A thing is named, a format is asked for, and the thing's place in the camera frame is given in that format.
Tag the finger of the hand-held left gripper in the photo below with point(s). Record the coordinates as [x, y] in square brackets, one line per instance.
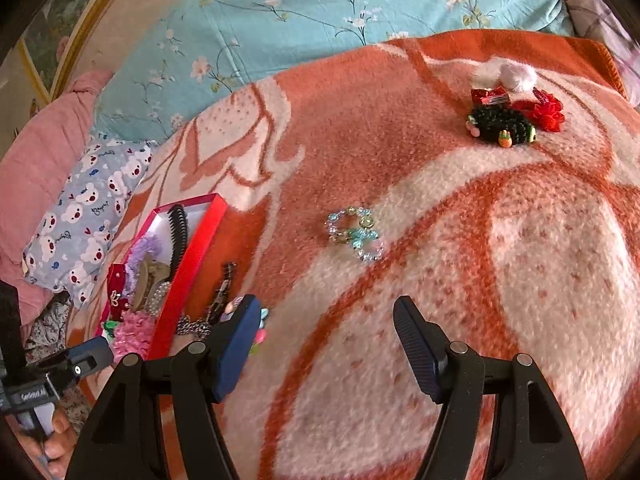
[92, 355]

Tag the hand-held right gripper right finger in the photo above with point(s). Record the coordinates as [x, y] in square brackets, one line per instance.
[420, 345]

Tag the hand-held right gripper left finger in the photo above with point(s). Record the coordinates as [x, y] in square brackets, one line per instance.
[237, 350]

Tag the pink scrunchie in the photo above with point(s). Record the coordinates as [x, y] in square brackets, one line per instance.
[135, 335]

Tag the red bow hair clip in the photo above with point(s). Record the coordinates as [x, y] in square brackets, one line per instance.
[117, 287]

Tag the gold hair claw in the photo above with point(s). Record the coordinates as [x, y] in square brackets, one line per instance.
[150, 275]

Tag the pink box with white inside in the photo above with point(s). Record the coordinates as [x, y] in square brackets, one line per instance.
[195, 260]

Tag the purple scrunchie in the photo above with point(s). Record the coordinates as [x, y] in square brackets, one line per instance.
[145, 247]

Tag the black hair comb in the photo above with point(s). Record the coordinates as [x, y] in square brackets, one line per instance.
[177, 240]

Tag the person's left hand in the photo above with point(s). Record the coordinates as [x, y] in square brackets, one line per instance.
[57, 435]

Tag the grey patterned cloth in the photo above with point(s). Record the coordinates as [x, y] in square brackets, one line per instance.
[50, 330]

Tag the silver wristwatch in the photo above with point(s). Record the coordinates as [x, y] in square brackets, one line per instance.
[222, 290]

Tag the orange and white patterned blanket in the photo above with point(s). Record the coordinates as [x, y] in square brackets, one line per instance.
[425, 235]

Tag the bear print pillow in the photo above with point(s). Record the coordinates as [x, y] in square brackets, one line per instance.
[85, 210]

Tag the pink quilt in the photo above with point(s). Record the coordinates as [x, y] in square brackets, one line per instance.
[45, 150]

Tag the small red hair clip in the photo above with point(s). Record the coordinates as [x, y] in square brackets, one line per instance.
[487, 96]

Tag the red flower hair clip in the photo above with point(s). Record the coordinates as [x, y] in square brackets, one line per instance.
[545, 112]

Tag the white pom pom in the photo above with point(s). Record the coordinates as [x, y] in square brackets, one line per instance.
[515, 75]

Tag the gold framed picture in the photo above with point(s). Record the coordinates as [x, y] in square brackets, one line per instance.
[55, 25]

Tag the blue floral duvet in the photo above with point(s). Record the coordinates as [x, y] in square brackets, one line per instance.
[325, 25]

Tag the purple plaid pillow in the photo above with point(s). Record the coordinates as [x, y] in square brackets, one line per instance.
[605, 25]

